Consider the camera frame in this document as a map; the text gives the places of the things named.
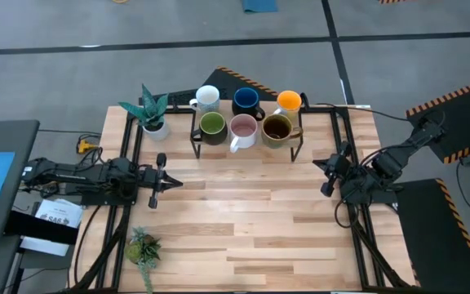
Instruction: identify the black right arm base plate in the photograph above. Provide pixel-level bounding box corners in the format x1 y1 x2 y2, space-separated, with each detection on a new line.
340 179 403 205

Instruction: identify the printed paper sheet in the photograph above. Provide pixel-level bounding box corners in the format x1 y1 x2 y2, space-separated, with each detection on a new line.
34 198 84 229

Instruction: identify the white lattice patterned mug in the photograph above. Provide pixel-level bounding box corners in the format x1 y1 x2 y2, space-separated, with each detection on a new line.
188 84 221 114

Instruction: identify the dark blue mug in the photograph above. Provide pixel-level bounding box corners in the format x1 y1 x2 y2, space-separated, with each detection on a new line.
231 87 267 122

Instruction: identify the dark green mug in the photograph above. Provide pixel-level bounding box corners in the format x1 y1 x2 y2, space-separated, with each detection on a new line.
192 111 228 146

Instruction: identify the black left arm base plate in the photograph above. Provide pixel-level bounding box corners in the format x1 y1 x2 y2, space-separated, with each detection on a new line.
80 183 140 207

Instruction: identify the blue floor mat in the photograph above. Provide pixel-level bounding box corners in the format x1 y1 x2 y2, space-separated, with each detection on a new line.
242 0 279 14

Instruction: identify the small succulent plant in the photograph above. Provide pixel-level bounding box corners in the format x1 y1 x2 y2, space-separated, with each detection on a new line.
123 226 162 294

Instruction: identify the olive teal glazed mug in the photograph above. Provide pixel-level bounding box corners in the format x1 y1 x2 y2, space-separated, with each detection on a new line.
261 114 304 149

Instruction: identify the yellow plug connector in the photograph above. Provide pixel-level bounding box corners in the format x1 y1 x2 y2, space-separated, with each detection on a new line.
78 138 98 154

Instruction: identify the plain white paper sheet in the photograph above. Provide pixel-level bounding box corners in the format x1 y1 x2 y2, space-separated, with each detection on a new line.
19 235 71 257

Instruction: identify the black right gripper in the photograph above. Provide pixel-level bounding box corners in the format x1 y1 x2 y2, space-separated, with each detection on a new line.
312 140 353 198

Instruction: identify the grey desk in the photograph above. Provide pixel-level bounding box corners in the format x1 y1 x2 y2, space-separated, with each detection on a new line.
0 119 41 243

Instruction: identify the snake plant in white pot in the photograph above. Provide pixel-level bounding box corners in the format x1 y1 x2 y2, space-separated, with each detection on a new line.
117 83 171 142

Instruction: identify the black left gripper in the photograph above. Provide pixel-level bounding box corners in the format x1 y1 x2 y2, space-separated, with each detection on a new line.
139 153 184 210

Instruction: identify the black aluminium table frame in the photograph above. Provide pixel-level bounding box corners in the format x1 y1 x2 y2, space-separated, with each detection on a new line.
69 104 418 294

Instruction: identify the white mug pink inside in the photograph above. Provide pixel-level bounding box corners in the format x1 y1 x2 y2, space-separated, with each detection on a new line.
229 114 259 154

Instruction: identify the yellow and white mug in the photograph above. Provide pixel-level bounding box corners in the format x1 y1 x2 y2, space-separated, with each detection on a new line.
273 90 303 118

